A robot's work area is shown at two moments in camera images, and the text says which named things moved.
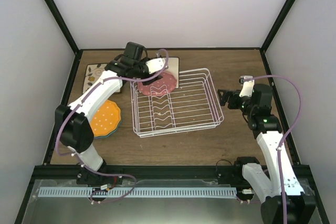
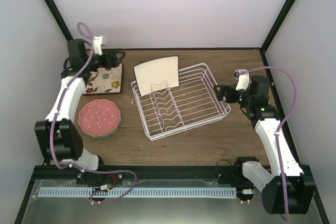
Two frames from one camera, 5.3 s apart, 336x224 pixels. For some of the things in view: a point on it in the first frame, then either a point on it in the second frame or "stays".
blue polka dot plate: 109,134 stays
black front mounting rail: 150,172 stays
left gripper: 148,82 -> 114,63
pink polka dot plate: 160,87 -> 98,117
